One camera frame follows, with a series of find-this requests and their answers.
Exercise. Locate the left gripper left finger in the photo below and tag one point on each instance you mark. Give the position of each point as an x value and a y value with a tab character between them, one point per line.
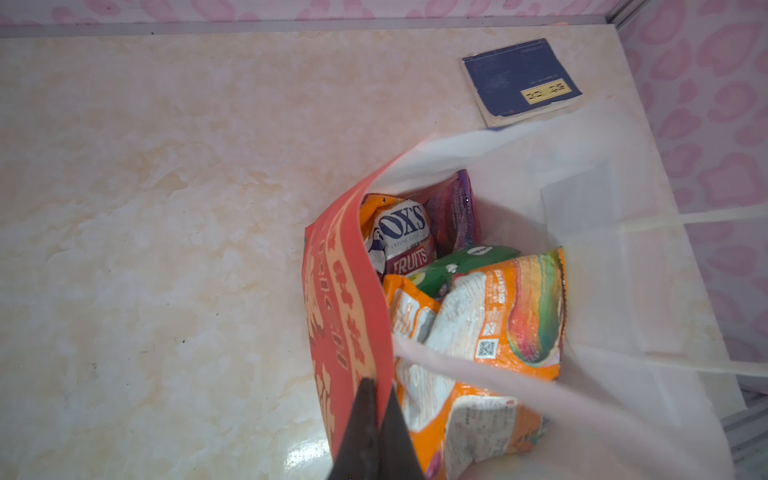
358	455

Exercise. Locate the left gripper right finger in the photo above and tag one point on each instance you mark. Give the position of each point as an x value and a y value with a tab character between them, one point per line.
397	457

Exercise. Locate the orange snack packet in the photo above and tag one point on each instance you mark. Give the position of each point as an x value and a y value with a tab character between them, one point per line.
511	316

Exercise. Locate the large green snack packet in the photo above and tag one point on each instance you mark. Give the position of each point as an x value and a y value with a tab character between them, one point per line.
436	278

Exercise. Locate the red yellow snack packet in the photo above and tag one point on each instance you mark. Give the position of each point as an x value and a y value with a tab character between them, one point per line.
397	234

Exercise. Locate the purple snack packet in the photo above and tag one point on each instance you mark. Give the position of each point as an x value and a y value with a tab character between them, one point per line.
450	205

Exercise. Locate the red white paper bag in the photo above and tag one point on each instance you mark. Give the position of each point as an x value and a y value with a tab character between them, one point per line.
645	379

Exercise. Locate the blue booklet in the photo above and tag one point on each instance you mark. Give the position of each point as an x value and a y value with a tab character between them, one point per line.
517	82

